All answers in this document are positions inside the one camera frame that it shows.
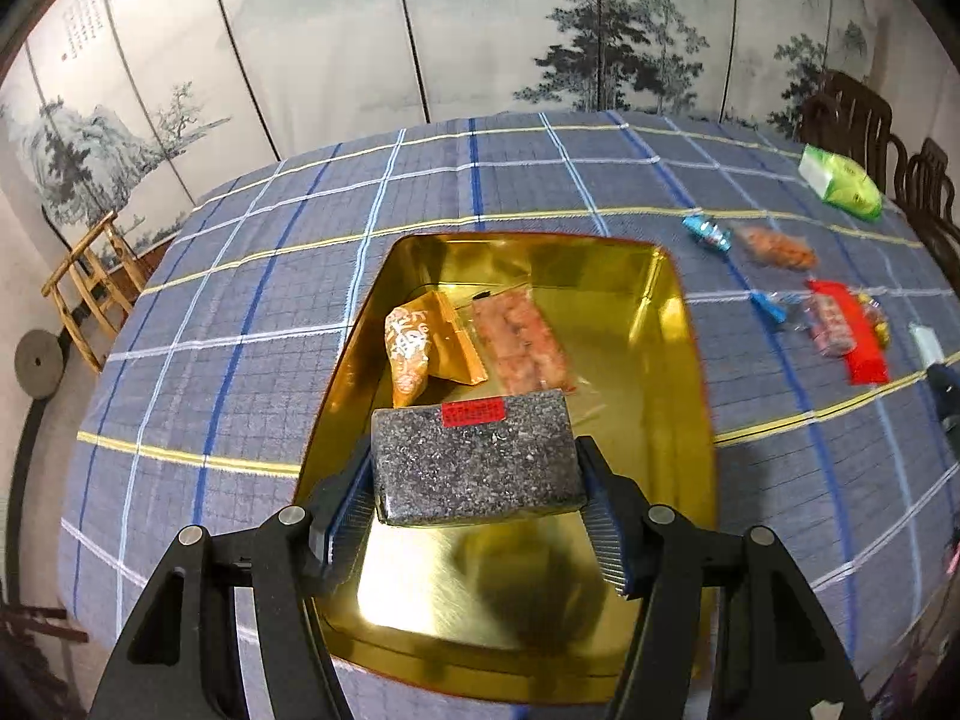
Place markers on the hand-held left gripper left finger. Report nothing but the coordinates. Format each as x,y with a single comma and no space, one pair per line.
346,517

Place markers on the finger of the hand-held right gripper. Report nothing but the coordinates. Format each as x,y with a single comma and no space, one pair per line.
946,394

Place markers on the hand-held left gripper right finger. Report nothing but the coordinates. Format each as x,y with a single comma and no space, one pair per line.
609,532

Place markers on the yellow candy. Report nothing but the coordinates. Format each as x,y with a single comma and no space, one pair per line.
876,319

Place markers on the gold metal tin box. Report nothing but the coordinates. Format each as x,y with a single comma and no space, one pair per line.
450,600

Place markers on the small pink snack packet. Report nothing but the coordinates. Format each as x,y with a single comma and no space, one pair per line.
829,326

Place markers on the grey speckled snack block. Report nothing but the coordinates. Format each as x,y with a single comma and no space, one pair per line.
476,465

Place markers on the blue candy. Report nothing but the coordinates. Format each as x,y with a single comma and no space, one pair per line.
706,232
776,309

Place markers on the clear bag of orange snacks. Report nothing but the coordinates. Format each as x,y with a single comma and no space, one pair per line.
780,247

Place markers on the red flat packet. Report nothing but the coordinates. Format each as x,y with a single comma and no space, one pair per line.
866,345

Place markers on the orange patterned snack packet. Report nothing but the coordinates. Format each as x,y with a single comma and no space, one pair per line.
409,349

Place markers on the blue plaid tablecloth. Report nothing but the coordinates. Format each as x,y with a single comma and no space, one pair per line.
240,360

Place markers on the dark wooden chair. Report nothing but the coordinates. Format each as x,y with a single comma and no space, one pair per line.
930,187
847,120

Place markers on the long clear pink snack packet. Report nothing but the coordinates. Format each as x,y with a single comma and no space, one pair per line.
517,341

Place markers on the green tissue pack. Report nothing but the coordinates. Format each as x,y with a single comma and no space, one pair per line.
840,180

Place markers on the dark wooden bar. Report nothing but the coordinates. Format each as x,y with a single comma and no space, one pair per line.
37,619

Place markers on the round stone disc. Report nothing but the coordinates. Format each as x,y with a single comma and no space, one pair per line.
41,361

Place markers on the wooden chair left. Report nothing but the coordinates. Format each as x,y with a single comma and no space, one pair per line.
90,277

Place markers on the landscape painted folding screen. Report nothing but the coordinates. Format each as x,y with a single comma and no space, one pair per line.
450,22

